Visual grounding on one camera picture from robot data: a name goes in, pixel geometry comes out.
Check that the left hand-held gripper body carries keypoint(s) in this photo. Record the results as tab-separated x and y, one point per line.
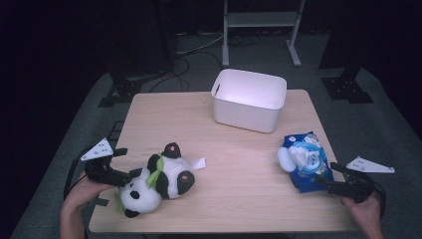
101	172

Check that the white plastic bin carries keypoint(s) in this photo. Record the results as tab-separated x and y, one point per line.
245	113

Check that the person's left hand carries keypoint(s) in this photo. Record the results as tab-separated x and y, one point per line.
81	194

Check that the white wet wipe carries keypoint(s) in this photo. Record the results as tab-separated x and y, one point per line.
300	156

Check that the white metal stand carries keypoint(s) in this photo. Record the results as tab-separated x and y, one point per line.
262	19

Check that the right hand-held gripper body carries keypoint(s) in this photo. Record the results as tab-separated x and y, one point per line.
356	187

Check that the black tape strip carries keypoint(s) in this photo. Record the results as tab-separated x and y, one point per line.
99	201

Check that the blue wet wipes pack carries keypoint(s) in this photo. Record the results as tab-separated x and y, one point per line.
310	182

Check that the panda plush toy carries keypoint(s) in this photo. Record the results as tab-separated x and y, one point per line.
172	172

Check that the person's right hand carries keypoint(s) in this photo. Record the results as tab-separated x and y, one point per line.
366	212

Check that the black floor tape rectangle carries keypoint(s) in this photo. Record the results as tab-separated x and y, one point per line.
114	131

